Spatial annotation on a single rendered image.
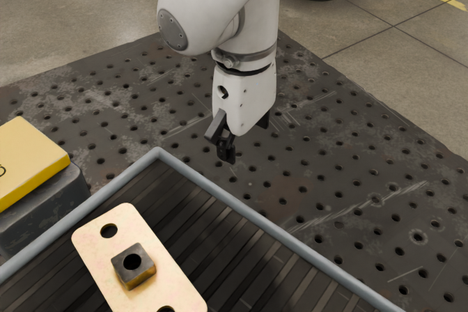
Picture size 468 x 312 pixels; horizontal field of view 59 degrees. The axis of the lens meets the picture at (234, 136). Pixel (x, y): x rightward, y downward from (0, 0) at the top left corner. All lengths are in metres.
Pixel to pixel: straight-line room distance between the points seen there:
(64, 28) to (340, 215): 2.30
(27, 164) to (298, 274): 0.19
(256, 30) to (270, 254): 0.31
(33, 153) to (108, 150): 0.64
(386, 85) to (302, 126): 1.39
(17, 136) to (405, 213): 0.71
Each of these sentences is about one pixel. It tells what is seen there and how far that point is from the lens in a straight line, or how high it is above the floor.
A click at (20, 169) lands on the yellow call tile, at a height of 1.16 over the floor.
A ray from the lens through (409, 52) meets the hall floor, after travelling 2.61.
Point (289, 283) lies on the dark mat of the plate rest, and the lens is 0.23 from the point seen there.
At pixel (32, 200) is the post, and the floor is 1.14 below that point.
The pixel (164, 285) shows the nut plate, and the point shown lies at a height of 1.16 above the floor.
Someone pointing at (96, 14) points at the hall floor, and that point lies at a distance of 2.91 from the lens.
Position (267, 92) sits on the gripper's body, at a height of 0.99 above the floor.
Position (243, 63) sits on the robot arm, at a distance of 0.51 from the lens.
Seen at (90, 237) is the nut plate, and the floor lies 1.16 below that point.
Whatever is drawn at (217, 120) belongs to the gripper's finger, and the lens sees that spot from 0.56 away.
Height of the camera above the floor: 1.37
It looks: 46 degrees down
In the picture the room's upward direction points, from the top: straight up
